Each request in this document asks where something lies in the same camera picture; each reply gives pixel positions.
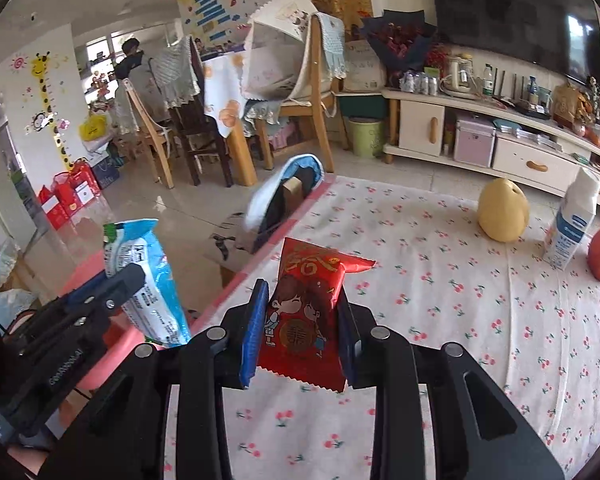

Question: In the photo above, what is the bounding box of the red wedding candy packet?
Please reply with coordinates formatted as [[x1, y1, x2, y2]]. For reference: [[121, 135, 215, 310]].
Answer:
[[259, 237, 375, 392]]

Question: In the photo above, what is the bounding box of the light blue wipes packet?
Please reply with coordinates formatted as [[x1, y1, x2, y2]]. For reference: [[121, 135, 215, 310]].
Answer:
[[104, 219, 192, 348]]

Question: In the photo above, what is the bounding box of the pink trash bin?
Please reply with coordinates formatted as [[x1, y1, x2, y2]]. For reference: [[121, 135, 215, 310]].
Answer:
[[57, 251, 192, 394]]

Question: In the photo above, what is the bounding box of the small stool with cushion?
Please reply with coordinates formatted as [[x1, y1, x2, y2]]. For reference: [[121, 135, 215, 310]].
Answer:
[[204, 153, 326, 281]]

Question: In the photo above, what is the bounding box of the cherry print tablecloth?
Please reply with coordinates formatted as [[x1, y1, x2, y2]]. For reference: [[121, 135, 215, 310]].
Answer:
[[162, 173, 600, 480]]

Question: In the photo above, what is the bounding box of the yellow pear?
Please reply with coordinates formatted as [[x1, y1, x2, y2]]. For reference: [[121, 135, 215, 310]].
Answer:
[[477, 178, 529, 243]]

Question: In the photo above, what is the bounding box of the dark wooden chair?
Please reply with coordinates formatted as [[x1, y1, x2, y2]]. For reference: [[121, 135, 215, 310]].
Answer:
[[148, 35, 234, 188]]

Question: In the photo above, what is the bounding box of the green waste basket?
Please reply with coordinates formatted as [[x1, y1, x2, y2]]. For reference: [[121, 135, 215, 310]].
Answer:
[[348, 117, 385, 158]]

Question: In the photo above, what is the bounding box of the light wooden chair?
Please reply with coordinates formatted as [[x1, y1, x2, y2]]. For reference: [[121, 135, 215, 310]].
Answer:
[[122, 78, 174, 190]]

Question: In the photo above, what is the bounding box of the pink storage box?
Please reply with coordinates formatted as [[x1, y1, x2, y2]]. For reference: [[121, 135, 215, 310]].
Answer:
[[453, 114, 496, 168]]

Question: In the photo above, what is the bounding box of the white tv cabinet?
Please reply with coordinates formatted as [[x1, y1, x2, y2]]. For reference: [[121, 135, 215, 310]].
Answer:
[[382, 89, 600, 205]]

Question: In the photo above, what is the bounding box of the white milk bottle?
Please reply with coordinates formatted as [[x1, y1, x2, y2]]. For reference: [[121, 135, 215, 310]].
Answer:
[[543, 168, 600, 270]]

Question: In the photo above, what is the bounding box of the dining table with cloth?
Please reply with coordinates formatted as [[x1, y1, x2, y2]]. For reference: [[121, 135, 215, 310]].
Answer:
[[202, 52, 258, 186]]

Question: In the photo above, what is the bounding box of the wooden chair with cloth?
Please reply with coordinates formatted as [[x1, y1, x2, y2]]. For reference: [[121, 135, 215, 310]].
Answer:
[[242, 0, 347, 174]]

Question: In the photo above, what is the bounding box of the person in grey jacket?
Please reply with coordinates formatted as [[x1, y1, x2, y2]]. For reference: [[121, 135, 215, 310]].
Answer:
[[114, 37, 155, 134]]

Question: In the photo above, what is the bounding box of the black television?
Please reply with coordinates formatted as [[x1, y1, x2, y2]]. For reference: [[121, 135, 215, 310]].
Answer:
[[434, 0, 600, 84]]

